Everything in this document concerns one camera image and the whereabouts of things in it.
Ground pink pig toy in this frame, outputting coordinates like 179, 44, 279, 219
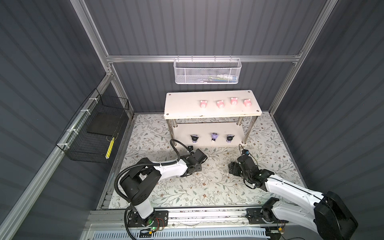
217, 100, 225, 109
231, 98, 238, 106
200, 100, 208, 109
244, 99, 252, 107

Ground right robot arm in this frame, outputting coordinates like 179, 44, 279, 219
229, 151, 359, 240

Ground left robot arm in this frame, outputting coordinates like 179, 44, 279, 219
114, 139, 208, 226

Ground white two-tier shelf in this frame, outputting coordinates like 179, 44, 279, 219
164, 90, 262, 147

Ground yellow marker pen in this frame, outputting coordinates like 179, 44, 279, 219
105, 137, 115, 160

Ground markers in white basket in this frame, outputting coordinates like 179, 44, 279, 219
198, 75, 239, 84

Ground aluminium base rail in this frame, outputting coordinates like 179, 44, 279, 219
83, 201, 317, 233

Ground white wire basket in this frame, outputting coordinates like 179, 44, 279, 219
173, 57, 242, 85

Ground black wire basket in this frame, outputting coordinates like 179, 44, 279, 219
56, 89, 130, 164

